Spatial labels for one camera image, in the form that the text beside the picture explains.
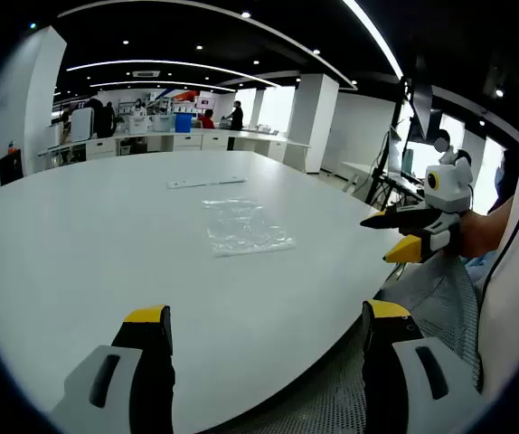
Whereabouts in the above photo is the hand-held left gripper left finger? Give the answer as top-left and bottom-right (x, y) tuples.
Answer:
(50, 305), (175, 434)

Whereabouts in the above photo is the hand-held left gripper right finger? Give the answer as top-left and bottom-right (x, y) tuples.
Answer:
(361, 297), (486, 434)

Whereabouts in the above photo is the stack of clear packaging bags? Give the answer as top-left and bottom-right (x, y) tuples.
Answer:
(201, 196), (297, 258)

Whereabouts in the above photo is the grey mesh office chair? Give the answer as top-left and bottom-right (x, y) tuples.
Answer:
(222, 252), (486, 434)

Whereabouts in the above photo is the white side desk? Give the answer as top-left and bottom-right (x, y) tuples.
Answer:
(339, 159), (425, 196)

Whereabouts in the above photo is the black tripod stand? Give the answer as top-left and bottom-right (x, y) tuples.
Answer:
(366, 76), (413, 207)

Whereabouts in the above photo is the black monitor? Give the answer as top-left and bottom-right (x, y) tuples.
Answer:
(410, 80), (435, 142)

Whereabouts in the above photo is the person's white shirt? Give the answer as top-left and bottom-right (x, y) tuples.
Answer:
(478, 97), (519, 401)

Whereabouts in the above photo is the white power strip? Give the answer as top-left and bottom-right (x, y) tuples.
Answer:
(166, 177), (248, 190)

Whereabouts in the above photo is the white counter with cabinets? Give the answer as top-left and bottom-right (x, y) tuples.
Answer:
(37, 127), (311, 172)

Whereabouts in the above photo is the white box appliance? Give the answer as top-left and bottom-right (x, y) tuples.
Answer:
(70, 107), (95, 144)

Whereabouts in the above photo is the thin black cable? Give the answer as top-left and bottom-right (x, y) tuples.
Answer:
(478, 117), (519, 313)

